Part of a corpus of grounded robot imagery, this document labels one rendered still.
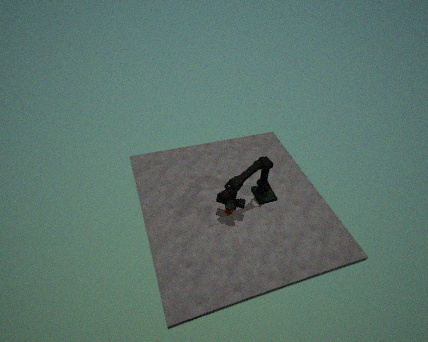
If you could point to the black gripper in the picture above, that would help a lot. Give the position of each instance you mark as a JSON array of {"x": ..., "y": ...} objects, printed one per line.
[{"x": 239, "y": 202}]

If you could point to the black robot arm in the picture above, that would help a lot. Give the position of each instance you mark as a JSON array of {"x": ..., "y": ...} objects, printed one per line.
[{"x": 235, "y": 183}]

